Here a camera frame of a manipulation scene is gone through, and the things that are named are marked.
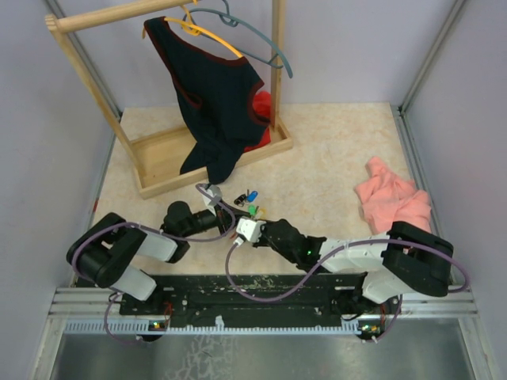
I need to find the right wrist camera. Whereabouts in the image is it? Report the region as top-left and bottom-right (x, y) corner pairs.
(234, 217), (265, 245)

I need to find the wooden clothes rack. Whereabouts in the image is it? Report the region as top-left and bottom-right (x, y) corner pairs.
(44, 0), (294, 200)

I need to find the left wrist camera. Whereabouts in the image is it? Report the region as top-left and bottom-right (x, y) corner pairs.
(203, 184), (222, 212)

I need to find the key with blue tag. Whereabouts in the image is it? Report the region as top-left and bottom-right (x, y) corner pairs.
(246, 191), (258, 203)

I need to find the red cloth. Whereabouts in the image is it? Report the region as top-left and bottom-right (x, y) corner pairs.
(244, 91), (271, 153)

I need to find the yellow plastic hanger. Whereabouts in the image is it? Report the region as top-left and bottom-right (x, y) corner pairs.
(164, 3), (242, 59)

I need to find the key with black tag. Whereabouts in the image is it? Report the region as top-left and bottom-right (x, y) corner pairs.
(234, 194), (247, 207)

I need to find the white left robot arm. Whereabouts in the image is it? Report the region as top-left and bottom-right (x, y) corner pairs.
(67, 201), (246, 314)

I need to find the pink cloth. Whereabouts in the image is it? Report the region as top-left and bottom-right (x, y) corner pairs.
(354, 157), (431, 234)

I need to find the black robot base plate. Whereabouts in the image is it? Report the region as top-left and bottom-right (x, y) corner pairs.
(117, 274), (398, 330)

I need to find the red-handled metal key organizer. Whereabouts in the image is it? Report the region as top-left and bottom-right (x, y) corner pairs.
(225, 209), (252, 237)

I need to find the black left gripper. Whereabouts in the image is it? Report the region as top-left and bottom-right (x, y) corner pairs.
(182, 199), (251, 238)

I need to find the grey-blue plastic hanger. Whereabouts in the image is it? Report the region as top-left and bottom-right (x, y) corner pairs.
(182, 1), (294, 79)

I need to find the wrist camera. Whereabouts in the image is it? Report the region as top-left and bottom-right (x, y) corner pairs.
(234, 217), (265, 245)
(203, 184), (222, 212)

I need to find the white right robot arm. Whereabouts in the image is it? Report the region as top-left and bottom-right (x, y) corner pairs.
(253, 219), (453, 314)

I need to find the dark navy vest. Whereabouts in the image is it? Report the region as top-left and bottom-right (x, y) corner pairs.
(143, 17), (270, 184)

